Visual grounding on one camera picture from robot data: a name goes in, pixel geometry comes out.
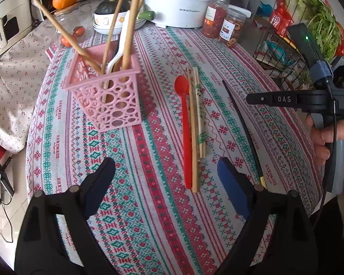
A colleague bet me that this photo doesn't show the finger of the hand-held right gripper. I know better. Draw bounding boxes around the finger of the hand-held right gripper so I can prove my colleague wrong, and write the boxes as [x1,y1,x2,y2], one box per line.
[246,92,272,107]

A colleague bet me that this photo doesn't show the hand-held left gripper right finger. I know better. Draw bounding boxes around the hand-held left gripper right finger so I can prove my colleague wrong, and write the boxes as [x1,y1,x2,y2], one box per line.
[217,157,318,275]

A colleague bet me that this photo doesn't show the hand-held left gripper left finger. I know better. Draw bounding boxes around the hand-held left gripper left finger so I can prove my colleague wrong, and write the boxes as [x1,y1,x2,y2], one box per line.
[15,157,119,275]

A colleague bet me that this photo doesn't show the black chopstick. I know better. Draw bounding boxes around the black chopstick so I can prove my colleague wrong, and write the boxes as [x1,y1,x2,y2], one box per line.
[222,80,267,190]

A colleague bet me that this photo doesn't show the pink perforated plastic basket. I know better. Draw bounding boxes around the pink perforated plastic basket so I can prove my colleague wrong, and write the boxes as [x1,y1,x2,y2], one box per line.
[64,45,142,133]

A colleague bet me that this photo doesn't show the red plastic spoon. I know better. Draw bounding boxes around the red plastic spoon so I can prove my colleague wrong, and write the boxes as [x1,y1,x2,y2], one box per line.
[174,75,193,190]

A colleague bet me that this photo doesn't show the person's right hand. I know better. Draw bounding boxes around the person's right hand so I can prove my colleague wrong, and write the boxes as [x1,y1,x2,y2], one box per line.
[306,114,344,185]

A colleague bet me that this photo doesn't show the teal packet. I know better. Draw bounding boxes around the teal packet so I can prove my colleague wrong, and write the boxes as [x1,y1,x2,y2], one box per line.
[266,41,291,63]

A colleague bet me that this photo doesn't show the patterned woven tablecloth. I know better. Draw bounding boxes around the patterned woven tablecloth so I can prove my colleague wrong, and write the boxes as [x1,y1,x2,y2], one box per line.
[26,24,326,275]

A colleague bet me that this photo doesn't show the green leafy vegetable bunch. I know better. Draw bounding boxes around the green leafy vegetable bunch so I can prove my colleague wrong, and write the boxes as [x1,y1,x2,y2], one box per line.
[302,0,343,63]

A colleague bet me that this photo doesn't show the plastic jar of dried slices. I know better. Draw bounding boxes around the plastic jar of dried slices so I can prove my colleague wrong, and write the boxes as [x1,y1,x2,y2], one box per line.
[218,5,251,49]

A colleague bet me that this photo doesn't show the red snack packets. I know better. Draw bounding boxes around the red snack packets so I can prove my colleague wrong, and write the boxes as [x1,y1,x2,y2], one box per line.
[268,0,294,36]

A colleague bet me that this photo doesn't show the plastic jar of red snacks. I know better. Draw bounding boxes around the plastic jar of red snacks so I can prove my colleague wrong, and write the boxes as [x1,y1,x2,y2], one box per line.
[202,0,230,39]

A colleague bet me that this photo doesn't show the spare grey gripper tool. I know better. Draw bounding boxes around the spare grey gripper tool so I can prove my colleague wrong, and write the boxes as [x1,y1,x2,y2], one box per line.
[0,156,15,204]

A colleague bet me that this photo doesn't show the white electric cooking pot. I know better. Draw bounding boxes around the white electric cooking pot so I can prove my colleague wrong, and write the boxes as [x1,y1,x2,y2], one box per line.
[145,0,222,29]

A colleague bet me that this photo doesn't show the small-print floral cloth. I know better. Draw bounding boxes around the small-print floral cloth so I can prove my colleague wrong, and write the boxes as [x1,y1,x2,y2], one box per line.
[0,20,64,154]

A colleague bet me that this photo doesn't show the white bowl on plates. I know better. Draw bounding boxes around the white bowl on plates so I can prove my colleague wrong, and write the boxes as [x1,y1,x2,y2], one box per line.
[92,4,156,35]

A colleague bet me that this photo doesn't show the glass jar with wooden lid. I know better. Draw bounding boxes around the glass jar with wooden lid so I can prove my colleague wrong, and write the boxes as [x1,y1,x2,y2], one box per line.
[54,2,86,48]

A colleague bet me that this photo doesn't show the dark green pumpkin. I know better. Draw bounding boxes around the dark green pumpkin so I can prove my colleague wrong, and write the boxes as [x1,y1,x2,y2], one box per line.
[99,0,131,15]

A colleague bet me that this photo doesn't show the white air fryer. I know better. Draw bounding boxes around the white air fryer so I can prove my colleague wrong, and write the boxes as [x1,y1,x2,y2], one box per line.
[0,0,35,59]

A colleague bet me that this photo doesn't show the black wire rack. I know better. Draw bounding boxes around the black wire rack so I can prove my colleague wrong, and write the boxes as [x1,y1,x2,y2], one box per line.
[254,0,344,92]

